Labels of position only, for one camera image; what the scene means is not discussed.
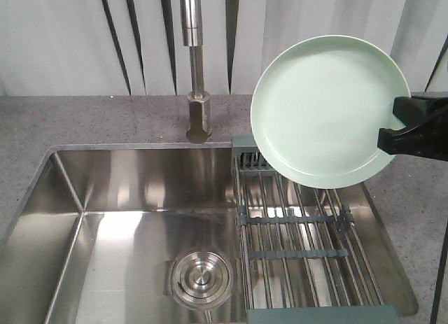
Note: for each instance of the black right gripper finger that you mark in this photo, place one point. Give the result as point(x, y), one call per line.
point(426, 138)
point(411, 109)

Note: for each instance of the light green round plate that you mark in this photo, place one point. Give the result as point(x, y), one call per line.
point(317, 110)

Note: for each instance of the grey sink drying rack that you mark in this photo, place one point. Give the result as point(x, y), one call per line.
point(303, 260)

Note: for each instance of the stainless steel faucet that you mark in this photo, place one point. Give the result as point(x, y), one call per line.
point(199, 130)

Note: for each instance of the round steel sink drain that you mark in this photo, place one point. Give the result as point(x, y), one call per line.
point(201, 280)

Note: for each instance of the stainless steel sink basin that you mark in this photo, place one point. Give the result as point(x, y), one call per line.
point(99, 230)

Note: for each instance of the white pleated curtain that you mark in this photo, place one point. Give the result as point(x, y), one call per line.
point(135, 47)

